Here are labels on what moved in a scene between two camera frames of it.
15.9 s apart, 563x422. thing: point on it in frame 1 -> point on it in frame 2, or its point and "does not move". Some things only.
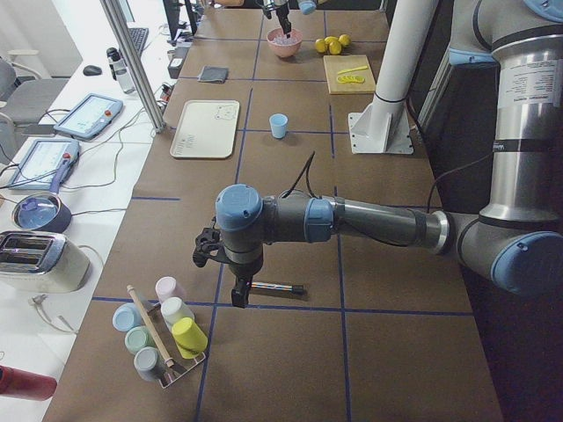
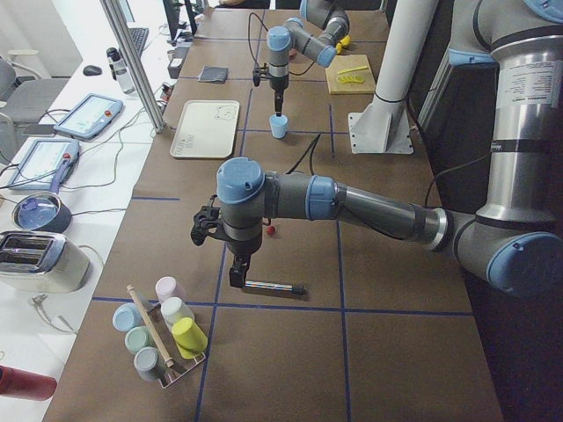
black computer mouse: [91, 70] does not move
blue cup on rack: [126, 316] does not move
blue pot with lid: [40, 212] does not move
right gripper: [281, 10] -> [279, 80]
